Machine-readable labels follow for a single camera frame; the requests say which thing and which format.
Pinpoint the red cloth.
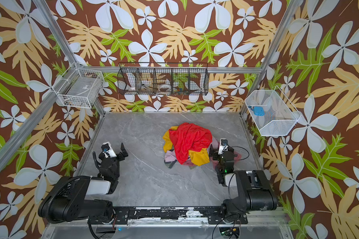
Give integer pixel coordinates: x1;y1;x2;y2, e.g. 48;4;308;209
169;122;213;165

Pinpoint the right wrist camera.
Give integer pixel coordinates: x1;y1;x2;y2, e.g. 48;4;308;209
218;138;229;155

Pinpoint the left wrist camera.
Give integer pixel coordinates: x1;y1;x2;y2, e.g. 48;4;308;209
101;142;116;158

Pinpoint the black wire basket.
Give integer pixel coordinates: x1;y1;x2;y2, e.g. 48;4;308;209
116;62;209;96

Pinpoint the white wire basket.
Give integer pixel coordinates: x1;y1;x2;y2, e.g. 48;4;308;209
55;65;104;109
245;87;302;137

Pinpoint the white wire basket right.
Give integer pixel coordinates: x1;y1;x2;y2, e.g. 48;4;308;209
245;87;302;137

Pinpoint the light lilac ribbed cloth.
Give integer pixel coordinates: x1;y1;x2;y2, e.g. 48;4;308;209
164;155;177;169

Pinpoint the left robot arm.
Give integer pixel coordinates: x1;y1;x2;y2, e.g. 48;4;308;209
38;142;129;224

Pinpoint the yellow cloth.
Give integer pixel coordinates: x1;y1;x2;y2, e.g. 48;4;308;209
163;125;210;167

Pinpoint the dusty pink shirt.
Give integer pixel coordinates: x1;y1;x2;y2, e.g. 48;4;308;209
163;137;219;168

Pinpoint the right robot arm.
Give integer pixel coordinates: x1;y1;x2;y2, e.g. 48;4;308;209
209;145;278;217

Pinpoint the white wire basket left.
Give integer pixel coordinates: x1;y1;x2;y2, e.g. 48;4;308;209
55;65;104;109

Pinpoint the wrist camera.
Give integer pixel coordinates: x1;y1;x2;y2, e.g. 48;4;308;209
218;138;229;155
101;142;116;158

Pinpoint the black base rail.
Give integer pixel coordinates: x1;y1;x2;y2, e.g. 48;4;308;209
88;206;248;226

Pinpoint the blue plastic box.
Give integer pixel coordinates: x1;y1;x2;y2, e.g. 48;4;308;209
248;106;265;117

